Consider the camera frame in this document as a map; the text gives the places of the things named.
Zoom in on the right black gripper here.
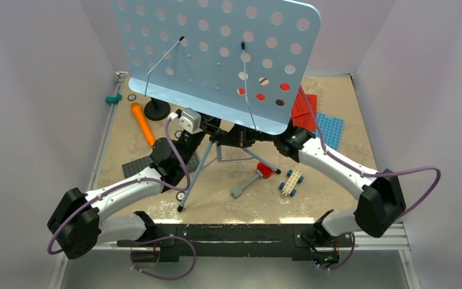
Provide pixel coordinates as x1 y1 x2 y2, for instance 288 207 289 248
221 113 279 148

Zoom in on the black microphone stand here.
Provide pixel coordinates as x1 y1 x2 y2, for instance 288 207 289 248
144 98 171 121

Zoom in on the orange toy microphone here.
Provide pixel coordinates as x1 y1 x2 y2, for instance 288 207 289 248
131 102 156 148

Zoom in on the light blue music stand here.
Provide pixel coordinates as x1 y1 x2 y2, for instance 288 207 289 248
109 0 322 213

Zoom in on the red sheet music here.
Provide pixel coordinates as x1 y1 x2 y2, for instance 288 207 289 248
236 81 318 119
291 113 317 132

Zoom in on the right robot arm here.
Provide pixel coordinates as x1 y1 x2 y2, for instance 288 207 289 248
215 124 406 245

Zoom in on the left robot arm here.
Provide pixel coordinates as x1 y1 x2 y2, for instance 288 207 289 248
47 113 221 259

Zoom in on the red grey toy hammer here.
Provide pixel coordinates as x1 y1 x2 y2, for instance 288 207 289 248
230 162 277 199

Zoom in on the white blue toy car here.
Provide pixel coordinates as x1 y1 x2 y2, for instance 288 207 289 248
279 170 304 197

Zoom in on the orange black poker chip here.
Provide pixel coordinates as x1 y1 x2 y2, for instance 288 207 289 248
176 191 185 202

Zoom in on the dark grey building baseplate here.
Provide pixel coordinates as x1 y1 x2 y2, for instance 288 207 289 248
122 154 200 178

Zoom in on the teal clamp piece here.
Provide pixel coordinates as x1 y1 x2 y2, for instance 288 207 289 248
105 93 123 105

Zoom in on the light blue building baseplate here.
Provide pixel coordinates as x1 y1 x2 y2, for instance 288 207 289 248
317 113 344 151

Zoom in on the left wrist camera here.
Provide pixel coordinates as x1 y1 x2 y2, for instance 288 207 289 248
168 108 203 134

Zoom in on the black table front rail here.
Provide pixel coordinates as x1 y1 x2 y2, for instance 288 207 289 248
117 223 352 262

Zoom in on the aluminium side rail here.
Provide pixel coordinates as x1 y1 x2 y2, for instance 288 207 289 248
48 72 128 289

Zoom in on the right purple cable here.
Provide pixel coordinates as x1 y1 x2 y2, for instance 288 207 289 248
298 87 442 272

